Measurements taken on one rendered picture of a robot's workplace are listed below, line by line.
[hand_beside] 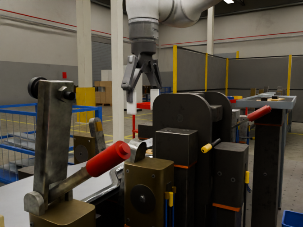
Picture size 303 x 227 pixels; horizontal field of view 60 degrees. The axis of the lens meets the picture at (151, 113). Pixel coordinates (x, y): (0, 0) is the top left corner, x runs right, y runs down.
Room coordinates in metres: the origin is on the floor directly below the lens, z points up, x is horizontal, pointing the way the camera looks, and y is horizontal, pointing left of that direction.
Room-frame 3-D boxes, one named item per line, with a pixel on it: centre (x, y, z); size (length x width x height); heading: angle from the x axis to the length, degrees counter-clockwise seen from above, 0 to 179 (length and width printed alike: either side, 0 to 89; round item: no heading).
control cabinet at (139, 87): (11.68, 0.89, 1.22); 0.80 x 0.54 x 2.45; 57
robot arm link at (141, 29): (0.81, 0.02, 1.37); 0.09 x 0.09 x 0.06
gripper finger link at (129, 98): (0.73, 0.07, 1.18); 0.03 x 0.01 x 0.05; 150
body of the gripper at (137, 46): (0.81, 0.02, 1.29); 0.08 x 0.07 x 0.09; 150
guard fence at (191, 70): (6.91, -1.41, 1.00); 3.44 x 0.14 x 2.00; 146
